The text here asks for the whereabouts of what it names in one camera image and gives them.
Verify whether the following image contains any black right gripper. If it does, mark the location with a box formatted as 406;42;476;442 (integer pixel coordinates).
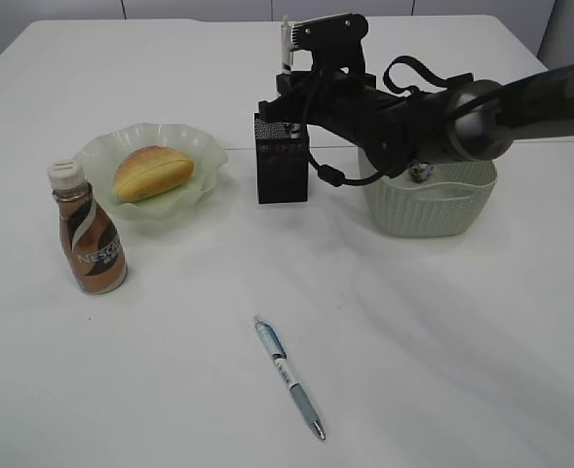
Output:
258;43;375;126

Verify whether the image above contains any beige white pen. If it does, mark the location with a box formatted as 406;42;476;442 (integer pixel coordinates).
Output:
281;16;293;74

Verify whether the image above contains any blue paper ball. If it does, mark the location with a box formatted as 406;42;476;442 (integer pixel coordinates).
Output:
408;164;435;183

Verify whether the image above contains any yellow bread roll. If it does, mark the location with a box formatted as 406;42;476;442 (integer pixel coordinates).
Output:
113;145;195;203

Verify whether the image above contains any light blue pen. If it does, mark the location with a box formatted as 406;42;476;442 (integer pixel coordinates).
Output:
253;316;326;442

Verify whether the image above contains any brown coffee bottle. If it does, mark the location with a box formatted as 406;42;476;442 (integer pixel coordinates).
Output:
48;160;128;294

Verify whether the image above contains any silver grey pen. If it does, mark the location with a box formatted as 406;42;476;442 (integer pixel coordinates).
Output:
289;124;301;139

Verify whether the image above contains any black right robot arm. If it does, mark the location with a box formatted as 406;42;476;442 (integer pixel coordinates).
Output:
258;44;574;186

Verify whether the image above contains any black mesh pen holder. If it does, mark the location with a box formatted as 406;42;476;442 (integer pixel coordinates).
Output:
254;112;309;205

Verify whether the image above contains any grey green plastic basket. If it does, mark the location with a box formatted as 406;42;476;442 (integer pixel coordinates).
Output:
364;162;497;238

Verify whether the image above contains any pale green glass plate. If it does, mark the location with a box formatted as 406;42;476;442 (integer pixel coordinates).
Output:
74;123;228;219

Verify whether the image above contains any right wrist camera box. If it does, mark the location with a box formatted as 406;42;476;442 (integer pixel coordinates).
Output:
290;14;368;52

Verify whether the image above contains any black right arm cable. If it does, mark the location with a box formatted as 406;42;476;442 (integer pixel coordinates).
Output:
300;56;476;189

